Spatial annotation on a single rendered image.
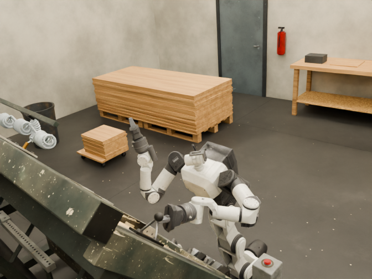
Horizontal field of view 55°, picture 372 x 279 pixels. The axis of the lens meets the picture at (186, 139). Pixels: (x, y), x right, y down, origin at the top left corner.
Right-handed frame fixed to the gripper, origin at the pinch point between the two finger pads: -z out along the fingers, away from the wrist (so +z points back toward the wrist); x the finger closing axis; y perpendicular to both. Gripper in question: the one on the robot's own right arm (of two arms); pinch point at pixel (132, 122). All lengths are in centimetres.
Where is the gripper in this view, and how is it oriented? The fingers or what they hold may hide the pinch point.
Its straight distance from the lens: 212.9
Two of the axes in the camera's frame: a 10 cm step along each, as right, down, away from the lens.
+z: 3.2, 9.1, 2.8
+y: -9.3, 3.6, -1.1
